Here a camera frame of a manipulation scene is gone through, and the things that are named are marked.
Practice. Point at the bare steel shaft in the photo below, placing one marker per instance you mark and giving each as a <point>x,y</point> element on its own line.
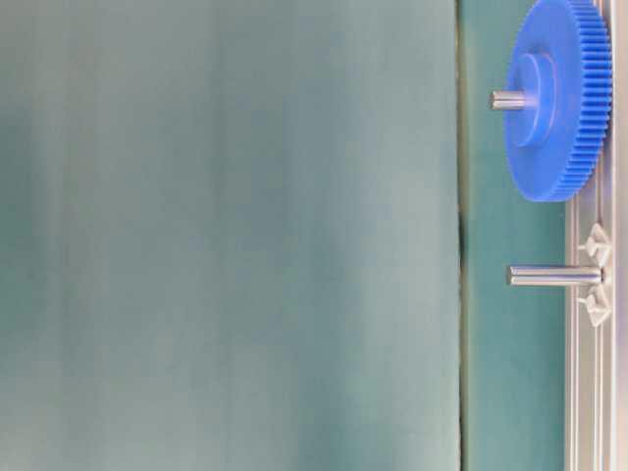
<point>553,276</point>

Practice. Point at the steel shaft under large gear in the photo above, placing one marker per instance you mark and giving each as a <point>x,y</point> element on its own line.
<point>508,100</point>

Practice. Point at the large blue plastic gear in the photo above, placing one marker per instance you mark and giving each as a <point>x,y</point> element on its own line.
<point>562,62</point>

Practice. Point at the white plastic shaft bracket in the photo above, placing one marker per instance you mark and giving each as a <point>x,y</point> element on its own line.
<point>597,301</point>

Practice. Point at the aluminium extrusion rail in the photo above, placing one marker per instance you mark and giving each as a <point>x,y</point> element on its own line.
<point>596,358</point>

